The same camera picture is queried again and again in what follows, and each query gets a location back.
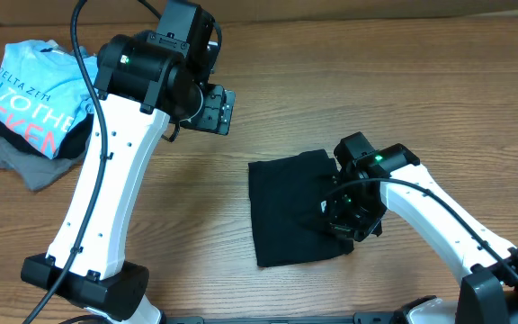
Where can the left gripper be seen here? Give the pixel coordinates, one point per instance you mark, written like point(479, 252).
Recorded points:
point(216, 116)

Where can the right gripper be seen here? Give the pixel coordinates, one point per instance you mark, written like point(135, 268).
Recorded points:
point(339, 223)

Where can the black t-shirt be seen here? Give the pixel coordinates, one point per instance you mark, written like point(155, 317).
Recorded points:
point(285, 196)

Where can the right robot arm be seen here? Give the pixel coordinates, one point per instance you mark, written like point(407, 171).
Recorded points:
point(484, 265)

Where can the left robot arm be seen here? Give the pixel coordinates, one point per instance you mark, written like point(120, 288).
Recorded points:
point(145, 85)

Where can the folded black shirt in stack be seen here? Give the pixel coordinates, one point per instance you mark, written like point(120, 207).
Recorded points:
point(71, 147)

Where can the light blue printed t-shirt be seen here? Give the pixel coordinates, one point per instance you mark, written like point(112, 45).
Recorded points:
point(43, 95)

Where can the folded grey shirt in stack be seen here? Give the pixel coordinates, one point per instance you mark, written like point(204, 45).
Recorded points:
point(36, 172)

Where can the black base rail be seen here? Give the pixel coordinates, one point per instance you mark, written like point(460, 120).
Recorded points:
point(277, 320)

